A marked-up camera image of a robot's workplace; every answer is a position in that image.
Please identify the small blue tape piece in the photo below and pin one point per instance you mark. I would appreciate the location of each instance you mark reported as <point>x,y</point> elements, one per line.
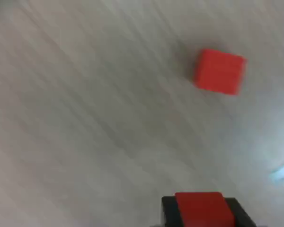
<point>282,172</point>

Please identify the red cube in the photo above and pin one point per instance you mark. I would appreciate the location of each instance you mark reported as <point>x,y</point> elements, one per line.
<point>220,71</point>
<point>203,210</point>

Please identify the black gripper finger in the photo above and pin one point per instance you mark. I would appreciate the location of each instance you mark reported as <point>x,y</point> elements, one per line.
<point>169,212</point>
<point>241,217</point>

